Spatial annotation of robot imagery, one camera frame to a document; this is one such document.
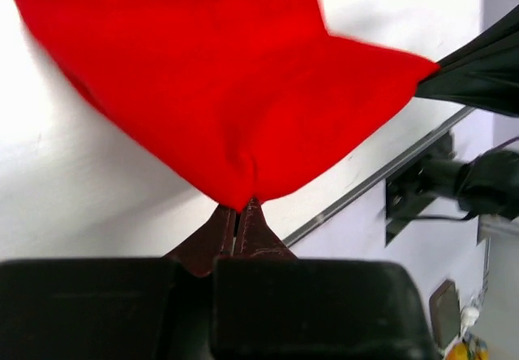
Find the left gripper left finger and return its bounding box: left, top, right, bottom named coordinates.
left=1, top=206, right=236, bottom=359

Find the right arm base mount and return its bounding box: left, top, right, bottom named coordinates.
left=385, top=131, right=460, bottom=246

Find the red t-shirt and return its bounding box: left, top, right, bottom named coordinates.
left=14, top=0, right=439, bottom=210

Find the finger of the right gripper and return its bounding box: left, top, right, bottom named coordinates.
left=415, top=7, right=518, bottom=116

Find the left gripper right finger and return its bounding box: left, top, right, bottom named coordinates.
left=212, top=199, right=437, bottom=359

